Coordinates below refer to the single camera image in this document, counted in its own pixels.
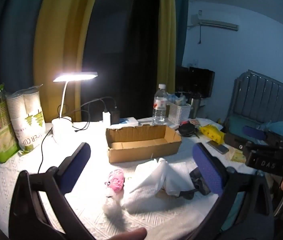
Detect wide yellow curtain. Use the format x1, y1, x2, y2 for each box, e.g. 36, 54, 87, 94
33, 0, 102, 123

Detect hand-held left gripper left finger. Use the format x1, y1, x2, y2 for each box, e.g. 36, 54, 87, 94
8, 142, 99, 240

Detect white desk lamp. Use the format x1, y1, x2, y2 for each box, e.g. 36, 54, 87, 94
51, 72, 98, 143

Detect smartphone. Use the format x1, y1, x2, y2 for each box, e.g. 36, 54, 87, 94
207, 140, 229, 155

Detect crumpled blue plastic bag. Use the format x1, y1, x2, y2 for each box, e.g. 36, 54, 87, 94
168, 92, 182, 104

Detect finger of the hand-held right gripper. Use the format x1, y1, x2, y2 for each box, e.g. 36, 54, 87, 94
242, 126, 282, 146
225, 132, 251, 152

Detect white paper cup pack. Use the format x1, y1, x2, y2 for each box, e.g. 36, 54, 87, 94
6, 85, 46, 153

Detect dark window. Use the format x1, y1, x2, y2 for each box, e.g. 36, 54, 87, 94
81, 0, 161, 121

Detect pale yellow tissue packs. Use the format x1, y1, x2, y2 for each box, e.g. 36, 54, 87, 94
228, 148, 247, 164

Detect cardboard box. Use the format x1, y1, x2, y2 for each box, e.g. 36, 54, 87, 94
106, 124, 182, 164

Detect dark blue curtain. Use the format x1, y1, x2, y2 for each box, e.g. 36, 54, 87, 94
0, 0, 50, 101

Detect teal curtain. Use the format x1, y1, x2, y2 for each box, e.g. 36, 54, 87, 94
176, 0, 190, 67

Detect white plastic basket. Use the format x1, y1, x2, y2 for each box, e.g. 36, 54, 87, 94
168, 102, 191, 125

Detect white textured tablecloth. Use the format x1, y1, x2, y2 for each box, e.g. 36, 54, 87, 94
0, 117, 258, 240

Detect narrow yellow curtain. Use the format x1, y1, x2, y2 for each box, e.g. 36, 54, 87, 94
159, 0, 177, 93

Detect steel mug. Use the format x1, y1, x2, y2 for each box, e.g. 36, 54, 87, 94
190, 94, 202, 119

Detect person's left hand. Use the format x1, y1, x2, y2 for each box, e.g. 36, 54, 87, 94
95, 227, 148, 240

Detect grey slatted chair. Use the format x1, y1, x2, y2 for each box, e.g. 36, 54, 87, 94
225, 69, 283, 146

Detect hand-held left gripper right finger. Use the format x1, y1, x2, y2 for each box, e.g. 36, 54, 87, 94
192, 142, 275, 240

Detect pink plush toy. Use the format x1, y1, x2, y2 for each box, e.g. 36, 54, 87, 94
106, 169, 126, 193

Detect clear water bottle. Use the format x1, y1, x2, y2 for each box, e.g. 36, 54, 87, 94
152, 84, 168, 125

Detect white fluffy ball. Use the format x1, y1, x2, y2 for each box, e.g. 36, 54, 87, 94
103, 190, 126, 217

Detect yellow packet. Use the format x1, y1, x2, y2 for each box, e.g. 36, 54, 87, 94
199, 124, 225, 144

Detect black charger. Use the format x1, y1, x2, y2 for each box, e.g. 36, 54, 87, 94
110, 108, 121, 125

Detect white blue power strip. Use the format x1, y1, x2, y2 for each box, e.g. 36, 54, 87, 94
116, 117, 139, 128

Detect white textured towel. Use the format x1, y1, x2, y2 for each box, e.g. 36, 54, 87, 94
165, 162, 196, 197
122, 157, 172, 215

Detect dark cloth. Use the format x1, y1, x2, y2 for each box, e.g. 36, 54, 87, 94
164, 166, 210, 200

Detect black lamp cable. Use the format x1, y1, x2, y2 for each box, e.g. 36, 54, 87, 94
37, 127, 55, 174

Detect white air conditioner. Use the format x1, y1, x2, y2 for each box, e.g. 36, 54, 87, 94
198, 19, 239, 32

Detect black charger cable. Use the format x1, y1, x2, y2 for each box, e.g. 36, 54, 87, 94
72, 98, 117, 132

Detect wide black monitor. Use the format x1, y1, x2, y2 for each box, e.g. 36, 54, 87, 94
189, 66, 216, 98

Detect black round case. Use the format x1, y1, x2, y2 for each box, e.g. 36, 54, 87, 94
179, 124, 196, 137

